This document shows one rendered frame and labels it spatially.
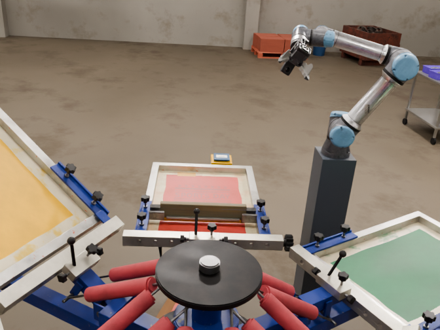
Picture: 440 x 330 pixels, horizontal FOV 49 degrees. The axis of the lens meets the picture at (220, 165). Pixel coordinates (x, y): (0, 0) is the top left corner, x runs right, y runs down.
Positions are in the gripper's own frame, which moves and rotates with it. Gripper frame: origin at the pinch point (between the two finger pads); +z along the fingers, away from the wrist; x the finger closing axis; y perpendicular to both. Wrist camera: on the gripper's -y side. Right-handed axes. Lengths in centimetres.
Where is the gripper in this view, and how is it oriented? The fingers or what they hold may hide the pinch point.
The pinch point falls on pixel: (292, 72)
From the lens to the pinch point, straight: 207.9
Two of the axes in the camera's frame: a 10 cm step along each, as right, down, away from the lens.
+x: 8.5, 4.8, 2.1
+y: 4.9, -5.9, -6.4
